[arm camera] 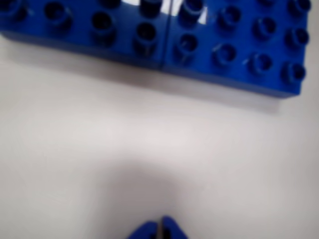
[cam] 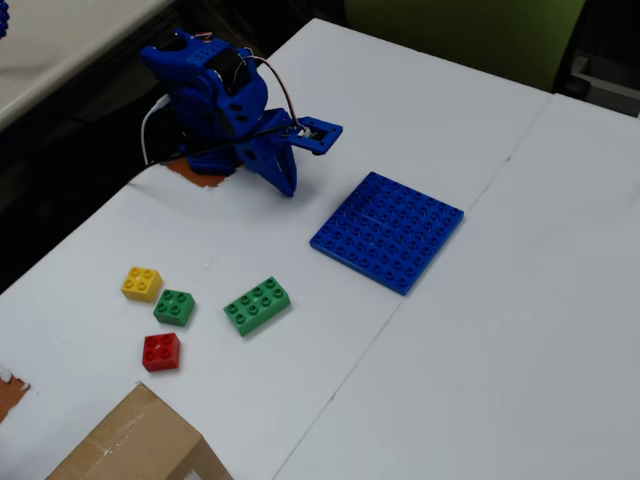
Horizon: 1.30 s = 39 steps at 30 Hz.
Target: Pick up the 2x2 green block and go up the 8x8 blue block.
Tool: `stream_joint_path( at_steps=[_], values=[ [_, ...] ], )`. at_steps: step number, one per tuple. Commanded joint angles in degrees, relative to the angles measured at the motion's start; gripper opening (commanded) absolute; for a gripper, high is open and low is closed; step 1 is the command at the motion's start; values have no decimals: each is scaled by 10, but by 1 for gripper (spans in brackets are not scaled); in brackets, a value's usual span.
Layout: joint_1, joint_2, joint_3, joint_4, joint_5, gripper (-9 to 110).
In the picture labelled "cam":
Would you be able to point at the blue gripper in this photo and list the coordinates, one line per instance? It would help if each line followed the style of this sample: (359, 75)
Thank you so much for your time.
(268, 161)

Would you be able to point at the white foam board sheet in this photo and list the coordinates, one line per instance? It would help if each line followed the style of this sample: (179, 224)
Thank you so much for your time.
(500, 350)
(310, 350)

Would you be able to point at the blue beaded object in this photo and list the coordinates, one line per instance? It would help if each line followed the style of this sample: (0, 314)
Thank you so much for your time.
(4, 22)

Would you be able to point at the blue 8x8 toy baseplate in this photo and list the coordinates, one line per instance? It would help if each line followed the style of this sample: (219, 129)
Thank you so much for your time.
(387, 232)

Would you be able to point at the yellow 2x2 toy block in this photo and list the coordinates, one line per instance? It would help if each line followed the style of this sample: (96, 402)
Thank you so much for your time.
(141, 284)

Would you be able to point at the grey box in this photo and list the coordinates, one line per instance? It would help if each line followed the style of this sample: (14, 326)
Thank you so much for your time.
(600, 80)

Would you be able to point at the blue 3D printed robot arm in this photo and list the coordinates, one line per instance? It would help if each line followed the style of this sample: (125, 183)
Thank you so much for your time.
(195, 60)

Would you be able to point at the green chair back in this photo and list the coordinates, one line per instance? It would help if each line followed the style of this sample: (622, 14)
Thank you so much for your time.
(460, 35)

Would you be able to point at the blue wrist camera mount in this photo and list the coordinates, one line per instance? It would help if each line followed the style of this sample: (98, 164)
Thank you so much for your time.
(320, 135)

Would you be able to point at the white side desk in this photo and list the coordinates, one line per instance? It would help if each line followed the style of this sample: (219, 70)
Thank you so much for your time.
(60, 45)

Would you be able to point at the green 2x2 toy block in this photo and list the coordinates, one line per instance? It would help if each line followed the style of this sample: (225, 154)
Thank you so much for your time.
(174, 307)

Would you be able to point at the brown cardboard box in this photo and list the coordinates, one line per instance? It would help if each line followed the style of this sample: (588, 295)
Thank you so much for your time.
(140, 440)

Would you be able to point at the green 2x4 toy block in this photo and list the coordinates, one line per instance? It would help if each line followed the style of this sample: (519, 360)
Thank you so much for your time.
(256, 306)

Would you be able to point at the red 2x2 toy block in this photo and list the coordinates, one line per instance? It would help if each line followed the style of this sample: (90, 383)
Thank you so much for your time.
(161, 352)

